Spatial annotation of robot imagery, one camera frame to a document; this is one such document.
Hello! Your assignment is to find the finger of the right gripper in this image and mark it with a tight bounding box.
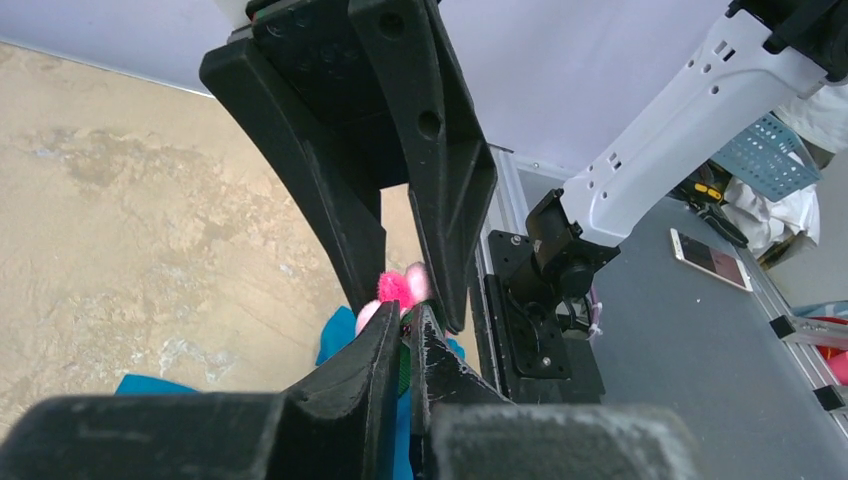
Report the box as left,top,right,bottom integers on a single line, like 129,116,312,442
199,39,386,310
348,1,497,333

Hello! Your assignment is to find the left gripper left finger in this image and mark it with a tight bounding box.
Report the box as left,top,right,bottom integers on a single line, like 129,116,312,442
1,303,400,479

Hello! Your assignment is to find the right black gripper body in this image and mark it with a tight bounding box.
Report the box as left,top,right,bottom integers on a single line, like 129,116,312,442
245,0,408,188

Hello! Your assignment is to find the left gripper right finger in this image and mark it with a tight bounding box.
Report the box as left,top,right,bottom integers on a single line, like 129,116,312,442
410,304,703,479

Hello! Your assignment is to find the pink flower brooch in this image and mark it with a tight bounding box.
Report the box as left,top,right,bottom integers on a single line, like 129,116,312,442
355,262,433,335

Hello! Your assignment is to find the blue t-shirt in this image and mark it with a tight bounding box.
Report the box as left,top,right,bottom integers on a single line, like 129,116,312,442
113,304,468,480

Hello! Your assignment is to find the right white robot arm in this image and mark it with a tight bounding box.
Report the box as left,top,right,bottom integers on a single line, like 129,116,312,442
199,1,847,348

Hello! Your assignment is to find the smartphone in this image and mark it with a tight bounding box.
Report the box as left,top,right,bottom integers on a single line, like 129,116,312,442
670,228,753,293

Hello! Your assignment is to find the blue perforated basket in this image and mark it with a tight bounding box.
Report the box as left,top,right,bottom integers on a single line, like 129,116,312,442
711,113,821,202

